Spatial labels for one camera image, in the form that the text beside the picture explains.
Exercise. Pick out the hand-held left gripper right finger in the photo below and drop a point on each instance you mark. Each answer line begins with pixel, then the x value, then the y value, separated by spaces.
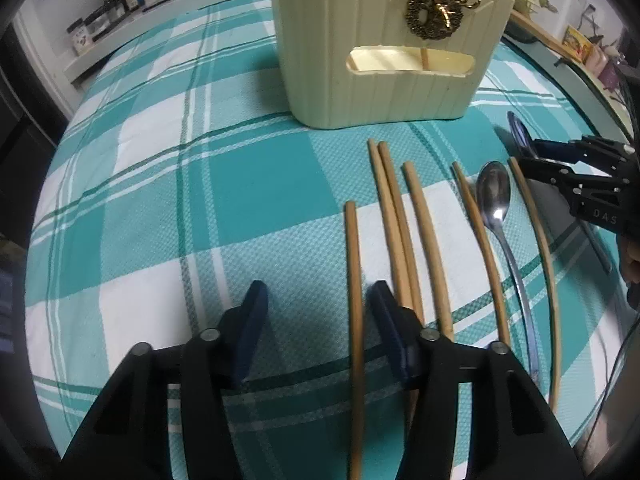
pixel 392 337

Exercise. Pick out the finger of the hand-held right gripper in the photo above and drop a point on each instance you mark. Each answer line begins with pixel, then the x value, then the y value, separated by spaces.
pixel 545 169
pixel 555 149

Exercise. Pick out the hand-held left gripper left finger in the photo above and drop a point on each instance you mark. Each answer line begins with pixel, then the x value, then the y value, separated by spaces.
pixel 248 332

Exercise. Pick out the metal spoon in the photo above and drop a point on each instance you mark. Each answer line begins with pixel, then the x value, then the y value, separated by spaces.
pixel 492 190
pixel 520 135

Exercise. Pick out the bunch of wooden chopsticks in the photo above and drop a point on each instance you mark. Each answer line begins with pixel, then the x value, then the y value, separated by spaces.
pixel 353 260

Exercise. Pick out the cream utensil holder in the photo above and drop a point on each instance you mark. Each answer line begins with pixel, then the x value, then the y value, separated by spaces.
pixel 400 95

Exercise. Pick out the person's right hand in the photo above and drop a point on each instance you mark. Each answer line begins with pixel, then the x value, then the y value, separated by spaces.
pixel 631 265

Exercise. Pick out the purple cup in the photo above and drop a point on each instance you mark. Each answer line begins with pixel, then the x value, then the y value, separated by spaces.
pixel 612 75

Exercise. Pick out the pink cup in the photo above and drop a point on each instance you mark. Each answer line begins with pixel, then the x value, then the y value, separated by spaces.
pixel 597 60

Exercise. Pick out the yellow printed packet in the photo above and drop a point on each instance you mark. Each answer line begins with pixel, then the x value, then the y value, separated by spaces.
pixel 577 42

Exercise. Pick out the wooden cutting board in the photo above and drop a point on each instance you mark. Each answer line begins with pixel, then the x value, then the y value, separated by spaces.
pixel 545 35

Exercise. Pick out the dark pad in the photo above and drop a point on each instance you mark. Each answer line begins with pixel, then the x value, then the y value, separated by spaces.
pixel 520 34

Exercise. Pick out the teal plaid tablecloth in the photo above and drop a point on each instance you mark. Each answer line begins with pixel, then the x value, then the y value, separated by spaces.
pixel 250 185

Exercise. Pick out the rack of spice jars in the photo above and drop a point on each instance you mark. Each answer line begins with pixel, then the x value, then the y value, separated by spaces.
pixel 92 22

